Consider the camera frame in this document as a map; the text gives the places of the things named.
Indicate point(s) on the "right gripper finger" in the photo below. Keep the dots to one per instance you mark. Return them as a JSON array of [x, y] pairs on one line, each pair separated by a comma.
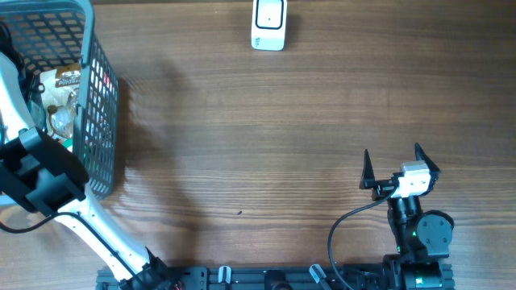
[[422, 156], [367, 176]]

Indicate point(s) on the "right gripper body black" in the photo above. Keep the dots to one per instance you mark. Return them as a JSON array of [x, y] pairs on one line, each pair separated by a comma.
[[383, 188]]

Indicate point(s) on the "green lid spice jar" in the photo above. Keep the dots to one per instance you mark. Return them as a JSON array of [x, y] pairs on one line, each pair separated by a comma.
[[68, 144]]

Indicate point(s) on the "white brown snack pouch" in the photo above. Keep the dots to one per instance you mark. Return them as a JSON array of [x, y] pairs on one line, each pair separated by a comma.
[[60, 98]]

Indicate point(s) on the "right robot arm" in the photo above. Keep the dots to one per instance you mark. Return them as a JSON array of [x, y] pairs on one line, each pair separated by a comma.
[[422, 238]]

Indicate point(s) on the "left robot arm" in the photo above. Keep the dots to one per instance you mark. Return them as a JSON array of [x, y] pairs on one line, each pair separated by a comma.
[[44, 177]]

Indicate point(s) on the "white barcode scanner box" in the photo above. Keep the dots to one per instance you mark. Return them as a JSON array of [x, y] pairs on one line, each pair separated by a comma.
[[269, 19]]

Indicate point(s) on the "grey plastic mesh basket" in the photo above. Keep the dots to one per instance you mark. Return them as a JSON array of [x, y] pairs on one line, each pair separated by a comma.
[[54, 33]]

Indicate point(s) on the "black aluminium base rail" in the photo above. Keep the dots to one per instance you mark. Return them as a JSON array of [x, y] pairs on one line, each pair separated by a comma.
[[282, 278]]

